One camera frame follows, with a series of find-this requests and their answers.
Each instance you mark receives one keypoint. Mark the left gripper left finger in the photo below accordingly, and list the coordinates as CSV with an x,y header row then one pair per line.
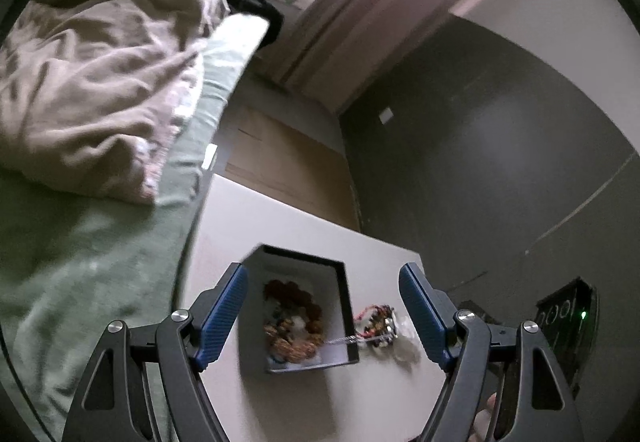
x,y
113,400

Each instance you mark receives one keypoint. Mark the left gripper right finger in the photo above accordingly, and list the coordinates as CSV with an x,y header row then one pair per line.
x,y
533,400

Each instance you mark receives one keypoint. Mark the colourful jewelry pile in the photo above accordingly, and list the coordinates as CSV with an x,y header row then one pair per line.
x,y
375,327

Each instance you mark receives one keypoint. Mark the black jewelry box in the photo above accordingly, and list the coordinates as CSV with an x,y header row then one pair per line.
x,y
295,302

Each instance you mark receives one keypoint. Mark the person hand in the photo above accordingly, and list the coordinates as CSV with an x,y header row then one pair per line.
x,y
482,421

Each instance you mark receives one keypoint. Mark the black device with display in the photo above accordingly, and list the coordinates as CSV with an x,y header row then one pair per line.
x,y
569,319

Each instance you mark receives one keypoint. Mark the green bed mattress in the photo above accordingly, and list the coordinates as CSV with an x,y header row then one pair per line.
x,y
70,264

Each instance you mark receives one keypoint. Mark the cardboard box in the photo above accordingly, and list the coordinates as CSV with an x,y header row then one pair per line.
x,y
282,163

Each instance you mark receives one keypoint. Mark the beige blanket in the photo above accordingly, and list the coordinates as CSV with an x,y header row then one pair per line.
x,y
94,92

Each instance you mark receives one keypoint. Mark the pink curtain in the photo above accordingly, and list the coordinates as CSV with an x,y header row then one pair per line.
x,y
337,47

